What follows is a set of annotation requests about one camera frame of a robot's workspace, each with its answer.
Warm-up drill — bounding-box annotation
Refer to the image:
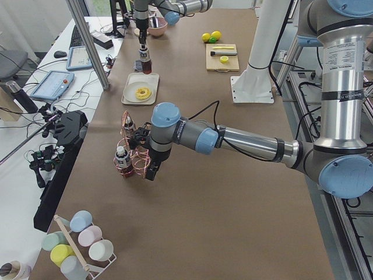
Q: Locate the yellow lemon right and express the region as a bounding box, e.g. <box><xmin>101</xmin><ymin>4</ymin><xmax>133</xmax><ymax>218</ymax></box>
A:
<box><xmin>211</xmin><ymin>30</ymin><xmax>221</xmax><ymax>40</ymax></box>

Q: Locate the white plate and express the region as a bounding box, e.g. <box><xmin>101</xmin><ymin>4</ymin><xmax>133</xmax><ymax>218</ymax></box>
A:
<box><xmin>124</xmin><ymin>82</ymin><xmax>154</xmax><ymax>103</ymax></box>

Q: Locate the white wire cup rack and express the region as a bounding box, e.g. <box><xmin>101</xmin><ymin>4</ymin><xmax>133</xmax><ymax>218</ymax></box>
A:
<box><xmin>53</xmin><ymin>215</ymin><xmax>117</xmax><ymax>279</ymax></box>

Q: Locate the pink bowl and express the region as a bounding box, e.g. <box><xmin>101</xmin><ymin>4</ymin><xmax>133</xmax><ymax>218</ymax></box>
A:
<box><xmin>147</xmin><ymin>16</ymin><xmax>168</xmax><ymax>37</ymax></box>

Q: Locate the blue teach pendant far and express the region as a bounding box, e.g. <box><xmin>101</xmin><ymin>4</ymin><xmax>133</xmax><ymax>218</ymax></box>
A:
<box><xmin>66</xmin><ymin>46</ymin><xmax>93</xmax><ymax>71</ymax></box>

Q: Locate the white cup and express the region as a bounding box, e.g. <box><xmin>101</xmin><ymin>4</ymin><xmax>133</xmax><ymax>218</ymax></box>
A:
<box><xmin>89</xmin><ymin>239</ymin><xmax>114</xmax><ymax>261</ymax></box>

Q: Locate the pink cup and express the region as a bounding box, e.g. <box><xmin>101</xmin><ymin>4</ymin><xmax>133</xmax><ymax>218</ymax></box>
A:
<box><xmin>78</xmin><ymin>225</ymin><xmax>102</xmax><ymax>247</ymax></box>

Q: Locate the half lemon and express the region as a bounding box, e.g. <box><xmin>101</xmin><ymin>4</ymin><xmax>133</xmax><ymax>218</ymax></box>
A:
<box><xmin>220</xmin><ymin>56</ymin><xmax>229</xmax><ymax>64</ymax></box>

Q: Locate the blue cup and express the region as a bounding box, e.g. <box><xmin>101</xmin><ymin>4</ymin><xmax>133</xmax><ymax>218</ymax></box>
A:
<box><xmin>70</xmin><ymin>210</ymin><xmax>93</xmax><ymax>233</ymax></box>

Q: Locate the grey cup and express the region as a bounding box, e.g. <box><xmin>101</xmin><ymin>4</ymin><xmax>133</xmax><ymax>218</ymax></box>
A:
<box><xmin>60</xmin><ymin>255</ymin><xmax>89</xmax><ymax>280</ymax></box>

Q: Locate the green cup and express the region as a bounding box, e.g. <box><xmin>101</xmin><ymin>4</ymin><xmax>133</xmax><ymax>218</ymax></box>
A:
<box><xmin>41</xmin><ymin>231</ymin><xmax>69</xmax><ymax>251</ymax></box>

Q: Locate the blue teach pendant near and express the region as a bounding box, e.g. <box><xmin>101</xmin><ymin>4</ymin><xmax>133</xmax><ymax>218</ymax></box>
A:
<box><xmin>30</xmin><ymin>71</ymin><xmax>75</xmax><ymax>101</ymax></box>

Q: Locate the black computer mouse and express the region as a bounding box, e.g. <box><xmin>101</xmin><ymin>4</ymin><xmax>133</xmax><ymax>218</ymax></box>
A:
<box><xmin>54</xmin><ymin>51</ymin><xmax>67</xmax><ymax>58</ymax></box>

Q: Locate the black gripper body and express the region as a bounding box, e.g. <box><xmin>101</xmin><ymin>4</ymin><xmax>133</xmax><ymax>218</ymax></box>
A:
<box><xmin>136</xmin><ymin>19</ymin><xmax>147</xmax><ymax>49</ymax></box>
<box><xmin>145</xmin><ymin>160</ymin><xmax>162</xmax><ymax>181</ymax></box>

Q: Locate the yellow lemon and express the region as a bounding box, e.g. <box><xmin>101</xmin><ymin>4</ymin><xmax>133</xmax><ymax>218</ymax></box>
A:
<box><xmin>201</xmin><ymin>33</ymin><xmax>211</xmax><ymax>43</ymax></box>
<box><xmin>211</xmin><ymin>30</ymin><xmax>221</xmax><ymax>40</ymax></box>

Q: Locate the yellow plastic knife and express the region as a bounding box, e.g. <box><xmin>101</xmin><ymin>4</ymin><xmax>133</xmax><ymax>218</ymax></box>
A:
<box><xmin>212</xmin><ymin>45</ymin><xmax>235</xmax><ymax>50</ymax></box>

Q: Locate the aluminium frame post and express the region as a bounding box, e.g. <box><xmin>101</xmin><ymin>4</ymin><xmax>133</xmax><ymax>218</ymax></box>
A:
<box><xmin>66</xmin><ymin>0</ymin><xmax>110</xmax><ymax>90</ymax></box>

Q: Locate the yellow lemon left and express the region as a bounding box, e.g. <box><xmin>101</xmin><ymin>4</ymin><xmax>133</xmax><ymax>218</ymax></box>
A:
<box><xmin>201</xmin><ymin>33</ymin><xmax>211</xmax><ymax>43</ymax></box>

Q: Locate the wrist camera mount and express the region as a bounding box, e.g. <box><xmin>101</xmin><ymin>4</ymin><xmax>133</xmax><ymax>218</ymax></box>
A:
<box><xmin>128</xmin><ymin>127</ymin><xmax>150</xmax><ymax>150</ymax></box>

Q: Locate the yellow cup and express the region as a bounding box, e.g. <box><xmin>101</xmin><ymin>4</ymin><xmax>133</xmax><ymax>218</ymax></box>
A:
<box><xmin>50</xmin><ymin>244</ymin><xmax>75</xmax><ymax>267</ymax></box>

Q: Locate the beige serving tray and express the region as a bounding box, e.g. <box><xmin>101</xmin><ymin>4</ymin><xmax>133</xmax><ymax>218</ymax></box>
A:
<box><xmin>121</xmin><ymin>73</ymin><xmax>159</xmax><ymax>105</ymax></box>

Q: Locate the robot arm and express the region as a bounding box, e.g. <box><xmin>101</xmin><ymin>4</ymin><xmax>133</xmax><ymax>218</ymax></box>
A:
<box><xmin>146</xmin><ymin>1</ymin><xmax>372</xmax><ymax>199</ymax></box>
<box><xmin>133</xmin><ymin>0</ymin><xmax>213</xmax><ymax>50</ymax></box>

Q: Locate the yellow donut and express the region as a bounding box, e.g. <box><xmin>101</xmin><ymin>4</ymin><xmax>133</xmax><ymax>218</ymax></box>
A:
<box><xmin>135</xmin><ymin>87</ymin><xmax>152</xmax><ymax>100</ymax></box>

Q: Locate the copper wire bottle rack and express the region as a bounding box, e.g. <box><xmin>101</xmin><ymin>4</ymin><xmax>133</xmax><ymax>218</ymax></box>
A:
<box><xmin>113</xmin><ymin>111</ymin><xmax>150</xmax><ymax>179</ymax></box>

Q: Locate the blue teach pendant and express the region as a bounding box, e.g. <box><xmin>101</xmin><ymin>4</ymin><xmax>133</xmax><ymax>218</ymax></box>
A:
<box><xmin>66</xmin><ymin>46</ymin><xmax>93</xmax><ymax>71</ymax></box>
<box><xmin>30</xmin><ymin>71</ymin><xmax>75</xmax><ymax>101</ymax></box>

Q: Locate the white camera pole base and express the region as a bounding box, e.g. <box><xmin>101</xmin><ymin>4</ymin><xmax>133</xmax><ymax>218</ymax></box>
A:
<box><xmin>231</xmin><ymin>0</ymin><xmax>293</xmax><ymax>104</ymax></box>

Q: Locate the tea bottle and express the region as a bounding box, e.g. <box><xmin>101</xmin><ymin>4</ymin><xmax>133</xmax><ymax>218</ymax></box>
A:
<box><xmin>115</xmin><ymin>146</ymin><xmax>133</xmax><ymax>175</ymax></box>
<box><xmin>139</xmin><ymin>47</ymin><xmax>152</xmax><ymax>75</ymax></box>

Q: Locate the tea bottle far rack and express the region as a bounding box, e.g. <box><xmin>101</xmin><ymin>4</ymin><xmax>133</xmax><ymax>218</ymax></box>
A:
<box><xmin>124</xmin><ymin>115</ymin><xmax>136</xmax><ymax>133</ymax></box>

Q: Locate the black water bottle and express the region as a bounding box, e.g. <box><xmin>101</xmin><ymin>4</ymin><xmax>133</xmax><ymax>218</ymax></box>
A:
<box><xmin>5</xmin><ymin>80</ymin><xmax>38</xmax><ymax>114</ymax></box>

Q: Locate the black keyboard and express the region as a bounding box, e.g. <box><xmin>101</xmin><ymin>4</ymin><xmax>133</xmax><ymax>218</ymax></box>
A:
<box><xmin>69</xmin><ymin>25</ymin><xmax>84</xmax><ymax>48</ymax></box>

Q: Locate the green lime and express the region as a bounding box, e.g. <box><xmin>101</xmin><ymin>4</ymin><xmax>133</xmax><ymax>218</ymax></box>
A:
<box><xmin>209</xmin><ymin>37</ymin><xmax>217</xmax><ymax>44</ymax></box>

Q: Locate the grey folded cloth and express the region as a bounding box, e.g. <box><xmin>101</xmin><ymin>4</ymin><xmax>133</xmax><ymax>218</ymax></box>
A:
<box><xmin>133</xmin><ymin>59</ymin><xmax>143</xmax><ymax>72</ymax></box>

